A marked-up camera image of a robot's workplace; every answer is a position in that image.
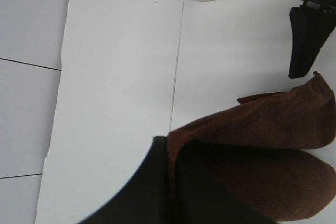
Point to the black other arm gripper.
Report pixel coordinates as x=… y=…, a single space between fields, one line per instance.
x=311 y=25

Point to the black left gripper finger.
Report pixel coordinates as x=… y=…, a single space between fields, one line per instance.
x=145 y=197

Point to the brown towel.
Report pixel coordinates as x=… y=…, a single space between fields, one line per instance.
x=251 y=163

